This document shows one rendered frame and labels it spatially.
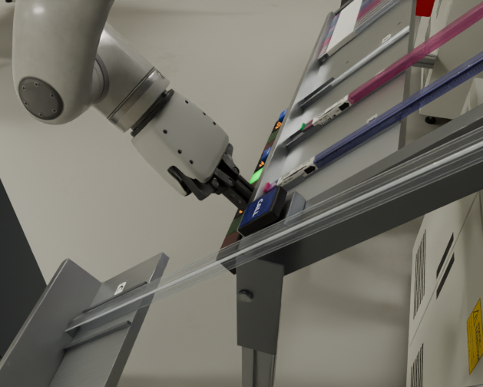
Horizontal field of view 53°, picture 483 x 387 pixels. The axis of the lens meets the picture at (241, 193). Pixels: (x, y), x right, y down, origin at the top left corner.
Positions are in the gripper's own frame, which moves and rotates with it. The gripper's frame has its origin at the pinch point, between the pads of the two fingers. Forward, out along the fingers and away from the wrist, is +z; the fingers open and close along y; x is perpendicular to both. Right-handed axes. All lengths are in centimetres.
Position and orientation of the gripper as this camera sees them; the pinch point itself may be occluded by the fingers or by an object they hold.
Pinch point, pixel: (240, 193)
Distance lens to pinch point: 63.1
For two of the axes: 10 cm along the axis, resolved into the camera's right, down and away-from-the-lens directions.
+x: 6.5, -4.2, -6.4
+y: -2.9, 6.4, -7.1
